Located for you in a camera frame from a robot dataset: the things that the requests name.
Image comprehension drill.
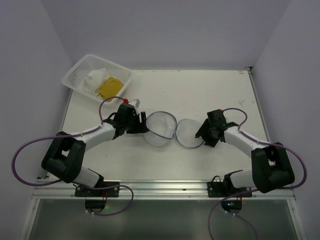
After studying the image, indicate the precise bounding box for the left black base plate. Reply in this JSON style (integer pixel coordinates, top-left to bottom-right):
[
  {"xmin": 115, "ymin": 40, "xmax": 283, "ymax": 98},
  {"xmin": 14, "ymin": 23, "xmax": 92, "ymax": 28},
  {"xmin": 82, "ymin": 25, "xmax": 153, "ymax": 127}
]
[{"xmin": 74, "ymin": 181, "xmax": 120, "ymax": 198}]

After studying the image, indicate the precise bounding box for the white plastic basket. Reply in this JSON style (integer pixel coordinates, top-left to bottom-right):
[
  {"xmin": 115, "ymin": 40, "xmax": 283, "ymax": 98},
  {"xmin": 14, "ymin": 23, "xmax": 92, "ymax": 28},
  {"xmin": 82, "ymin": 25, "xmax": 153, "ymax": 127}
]
[{"xmin": 61, "ymin": 54, "xmax": 133, "ymax": 103}]

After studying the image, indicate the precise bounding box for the aluminium mounting rail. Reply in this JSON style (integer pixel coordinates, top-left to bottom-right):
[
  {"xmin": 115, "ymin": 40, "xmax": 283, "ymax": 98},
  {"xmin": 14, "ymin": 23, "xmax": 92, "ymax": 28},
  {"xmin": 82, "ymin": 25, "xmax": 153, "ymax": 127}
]
[{"xmin": 31, "ymin": 180, "xmax": 295, "ymax": 201}]

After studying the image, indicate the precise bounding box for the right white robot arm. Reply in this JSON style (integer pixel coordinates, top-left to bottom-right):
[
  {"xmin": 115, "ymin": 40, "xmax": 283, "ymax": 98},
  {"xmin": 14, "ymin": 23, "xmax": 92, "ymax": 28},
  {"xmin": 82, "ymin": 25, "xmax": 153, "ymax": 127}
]
[{"xmin": 195, "ymin": 109, "xmax": 295, "ymax": 195}]

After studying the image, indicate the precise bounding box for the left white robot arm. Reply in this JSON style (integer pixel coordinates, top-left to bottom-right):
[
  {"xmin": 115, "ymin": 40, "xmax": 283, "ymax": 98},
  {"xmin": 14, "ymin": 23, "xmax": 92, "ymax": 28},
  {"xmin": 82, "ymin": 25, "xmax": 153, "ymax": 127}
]
[{"xmin": 41, "ymin": 99, "xmax": 149, "ymax": 189}]

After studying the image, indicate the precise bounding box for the white bra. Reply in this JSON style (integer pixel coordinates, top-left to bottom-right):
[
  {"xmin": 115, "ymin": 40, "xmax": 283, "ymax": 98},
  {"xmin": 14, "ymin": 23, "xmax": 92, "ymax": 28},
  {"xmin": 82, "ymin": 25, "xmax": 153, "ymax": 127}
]
[{"xmin": 82, "ymin": 68, "xmax": 110, "ymax": 94}]

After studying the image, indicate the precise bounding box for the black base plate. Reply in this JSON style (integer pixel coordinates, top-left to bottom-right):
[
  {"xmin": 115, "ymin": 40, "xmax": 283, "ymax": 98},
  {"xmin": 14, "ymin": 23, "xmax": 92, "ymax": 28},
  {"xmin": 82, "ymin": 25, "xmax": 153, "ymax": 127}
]
[
  {"xmin": 206, "ymin": 174, "xmax": 251, "ymax": 198},
  {"xmin": 74, "ymin": 181, "xmax": 120, "ymax": 198}
]

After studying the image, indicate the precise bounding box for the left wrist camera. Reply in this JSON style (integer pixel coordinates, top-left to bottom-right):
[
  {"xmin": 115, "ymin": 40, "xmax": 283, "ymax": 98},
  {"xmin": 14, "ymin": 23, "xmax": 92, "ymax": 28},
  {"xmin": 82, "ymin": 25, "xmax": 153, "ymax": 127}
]
[{"xmin": 123, "ymin": 98, "xmax": 141, "ymax": 111}]

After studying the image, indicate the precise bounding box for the yellow bra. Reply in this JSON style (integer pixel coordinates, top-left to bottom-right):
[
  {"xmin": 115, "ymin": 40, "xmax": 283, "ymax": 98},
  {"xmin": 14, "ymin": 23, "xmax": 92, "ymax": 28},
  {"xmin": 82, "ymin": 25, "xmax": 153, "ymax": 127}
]
[{"xmin": 95, "ymin": 77, "xmax": 124, "ymax": 100}]

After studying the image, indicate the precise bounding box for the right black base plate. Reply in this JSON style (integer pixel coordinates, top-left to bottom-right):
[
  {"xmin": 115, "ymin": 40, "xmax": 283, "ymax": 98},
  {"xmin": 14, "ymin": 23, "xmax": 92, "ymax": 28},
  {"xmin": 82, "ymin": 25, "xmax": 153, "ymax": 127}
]
[{"xmin": 206, "ymin": 174, "xmax": 251, "ymax": 198}]

